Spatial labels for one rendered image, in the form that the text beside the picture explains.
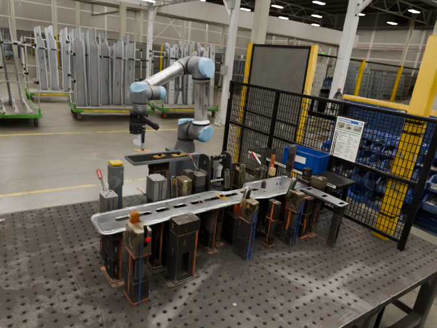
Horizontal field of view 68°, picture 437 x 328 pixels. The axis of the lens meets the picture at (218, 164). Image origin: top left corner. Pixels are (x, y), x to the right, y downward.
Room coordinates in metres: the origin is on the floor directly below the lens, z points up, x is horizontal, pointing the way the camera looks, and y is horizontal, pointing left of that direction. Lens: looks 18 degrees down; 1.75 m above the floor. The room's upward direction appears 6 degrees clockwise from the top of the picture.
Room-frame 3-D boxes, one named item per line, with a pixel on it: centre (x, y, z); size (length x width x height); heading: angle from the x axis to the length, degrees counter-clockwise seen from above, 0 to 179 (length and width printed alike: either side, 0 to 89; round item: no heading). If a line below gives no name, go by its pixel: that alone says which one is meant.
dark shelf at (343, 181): (2.43, -0.60, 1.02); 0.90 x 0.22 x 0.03; 39
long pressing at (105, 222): (1.69, -0.03, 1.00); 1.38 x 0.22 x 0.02; 129
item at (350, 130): (2.28, -0.89, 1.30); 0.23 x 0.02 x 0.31; 39
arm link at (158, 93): (1.82, 0.40, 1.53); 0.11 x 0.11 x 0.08; 53
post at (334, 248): (1.81, -0.76, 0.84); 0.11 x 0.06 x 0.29; 39
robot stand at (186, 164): (2.21, 0.25, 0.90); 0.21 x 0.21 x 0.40; 35
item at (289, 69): (4.42, -0.62, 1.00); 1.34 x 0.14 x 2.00; 35
